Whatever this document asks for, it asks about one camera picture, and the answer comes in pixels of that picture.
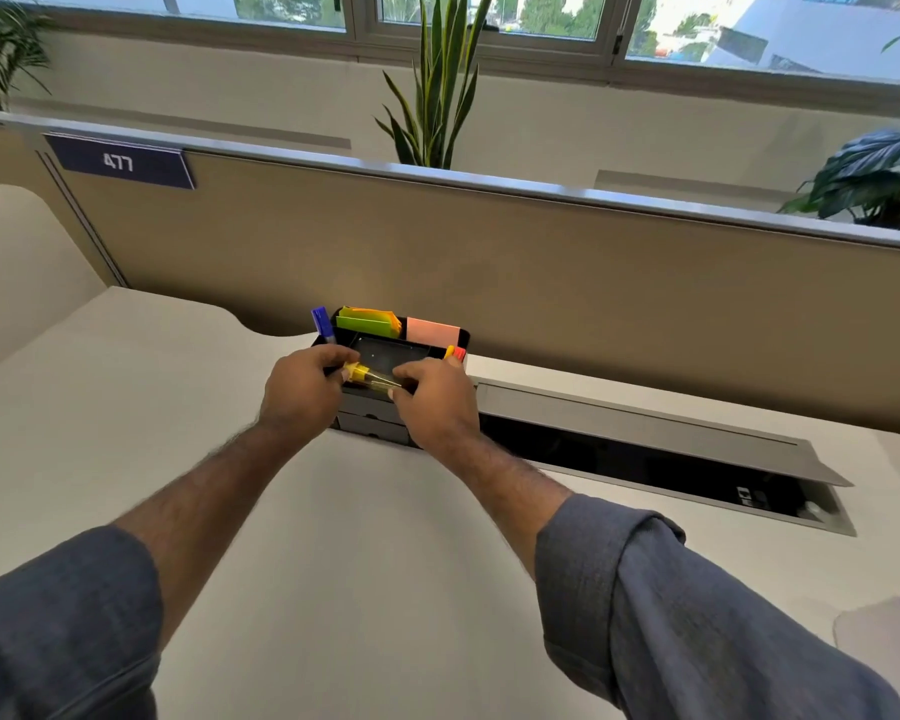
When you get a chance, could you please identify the person's right hand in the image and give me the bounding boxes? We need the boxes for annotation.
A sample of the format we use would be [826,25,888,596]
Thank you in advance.
[387,356,484,452]

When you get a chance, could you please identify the person's left hand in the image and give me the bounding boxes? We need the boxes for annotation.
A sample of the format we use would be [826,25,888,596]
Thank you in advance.
[258,344,363,445]

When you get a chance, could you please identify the yellow highlighter pen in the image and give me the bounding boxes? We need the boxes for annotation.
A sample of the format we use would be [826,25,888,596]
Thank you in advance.
[342,361,404,392]

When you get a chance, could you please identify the person's left forearm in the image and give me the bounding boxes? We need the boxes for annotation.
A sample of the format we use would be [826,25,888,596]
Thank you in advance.
[111,418,325,655]

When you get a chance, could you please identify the person's right forearm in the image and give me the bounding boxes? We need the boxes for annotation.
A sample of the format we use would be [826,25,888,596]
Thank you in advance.
[418,430,576,587]

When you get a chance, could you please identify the black desk organizer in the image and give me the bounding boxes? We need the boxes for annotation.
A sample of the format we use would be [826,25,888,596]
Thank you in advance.
[311,307,472,448]

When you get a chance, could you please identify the green sticky notes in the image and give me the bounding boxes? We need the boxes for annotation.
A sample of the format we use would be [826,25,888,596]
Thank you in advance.
[336,306,396,340]

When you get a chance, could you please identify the pink sticky notes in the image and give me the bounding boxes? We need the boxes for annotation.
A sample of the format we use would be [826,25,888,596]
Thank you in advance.
[405,316,459,348]

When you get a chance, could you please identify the beige desk partition panel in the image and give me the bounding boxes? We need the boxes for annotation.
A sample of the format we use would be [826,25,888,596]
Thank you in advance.
[0,108,900,443]

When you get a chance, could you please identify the tall snake plant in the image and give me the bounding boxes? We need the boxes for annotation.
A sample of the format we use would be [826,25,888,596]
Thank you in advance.
[373,0,498,172]

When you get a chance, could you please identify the blue desk number sign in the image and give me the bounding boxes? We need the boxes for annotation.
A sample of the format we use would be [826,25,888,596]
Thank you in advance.
[42,132,197,191]

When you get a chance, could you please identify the grey right shirt sleeve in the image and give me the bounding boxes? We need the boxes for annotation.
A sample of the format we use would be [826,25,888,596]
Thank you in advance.
[534,493,900,720]

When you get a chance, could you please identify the grey shirt sleeve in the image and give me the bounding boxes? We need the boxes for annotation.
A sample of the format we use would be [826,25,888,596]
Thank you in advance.
[0,526,166,720]
[534,493,900,720]

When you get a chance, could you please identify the grey left shirt sleeve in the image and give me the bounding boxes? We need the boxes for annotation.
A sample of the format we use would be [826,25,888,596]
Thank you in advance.
[0,526,166,720]

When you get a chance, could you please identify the palm plant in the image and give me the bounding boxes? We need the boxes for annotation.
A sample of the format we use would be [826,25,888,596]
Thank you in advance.
[0,0,55,113]

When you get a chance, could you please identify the broad-leaf green plant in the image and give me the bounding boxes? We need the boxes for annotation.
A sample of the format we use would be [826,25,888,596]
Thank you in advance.
[777,25,900,233]

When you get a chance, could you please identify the clear plastic bag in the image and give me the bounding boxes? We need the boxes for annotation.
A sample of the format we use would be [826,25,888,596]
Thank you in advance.
[832,598,900,698]

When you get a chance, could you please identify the grey cable tray lid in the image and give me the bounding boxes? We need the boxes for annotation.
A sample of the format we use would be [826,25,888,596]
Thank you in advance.
[470,378,855,488]

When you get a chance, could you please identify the black cable tray with sockets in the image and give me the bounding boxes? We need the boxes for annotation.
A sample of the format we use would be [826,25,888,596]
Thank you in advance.
[478,412,858,538]

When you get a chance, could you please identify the grey window frame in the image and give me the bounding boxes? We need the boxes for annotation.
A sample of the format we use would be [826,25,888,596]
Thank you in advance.
[15,0,900,91]

